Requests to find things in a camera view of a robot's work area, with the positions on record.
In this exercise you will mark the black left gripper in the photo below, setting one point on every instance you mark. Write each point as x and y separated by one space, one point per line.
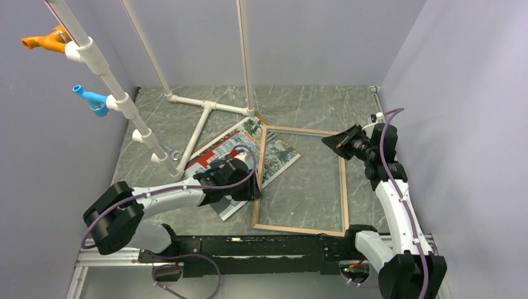
252 191

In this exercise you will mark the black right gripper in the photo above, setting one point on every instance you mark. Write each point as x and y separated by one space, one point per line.
340 142

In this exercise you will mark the colourful photo poster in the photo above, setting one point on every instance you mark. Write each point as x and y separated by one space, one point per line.
279 153

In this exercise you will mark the wooden picture frame with glass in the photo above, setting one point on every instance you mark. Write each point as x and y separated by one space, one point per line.
310 197

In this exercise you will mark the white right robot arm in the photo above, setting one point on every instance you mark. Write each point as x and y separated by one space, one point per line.
408 268

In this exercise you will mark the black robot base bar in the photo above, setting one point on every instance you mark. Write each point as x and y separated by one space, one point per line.
256 254

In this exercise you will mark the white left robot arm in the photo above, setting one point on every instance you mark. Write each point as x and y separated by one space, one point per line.
117 218

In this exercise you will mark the grey metal wrench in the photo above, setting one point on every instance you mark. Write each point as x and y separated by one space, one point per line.
173 154

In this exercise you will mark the blue plastic hook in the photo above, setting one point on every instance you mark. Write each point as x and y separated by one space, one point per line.
96 101

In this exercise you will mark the orange plastic hook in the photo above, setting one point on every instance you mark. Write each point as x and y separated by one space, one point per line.
55 41

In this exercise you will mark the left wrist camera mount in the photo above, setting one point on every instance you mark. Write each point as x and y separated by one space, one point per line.
243 155

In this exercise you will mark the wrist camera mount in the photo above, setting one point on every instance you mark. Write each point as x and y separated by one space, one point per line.
243 155
374 119

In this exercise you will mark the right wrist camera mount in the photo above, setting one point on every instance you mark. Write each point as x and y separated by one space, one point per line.
374 119

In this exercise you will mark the wooden frame backing board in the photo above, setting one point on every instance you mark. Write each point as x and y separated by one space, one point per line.
246 132

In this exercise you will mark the aluminium rail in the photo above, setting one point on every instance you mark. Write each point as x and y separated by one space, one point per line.
172 272

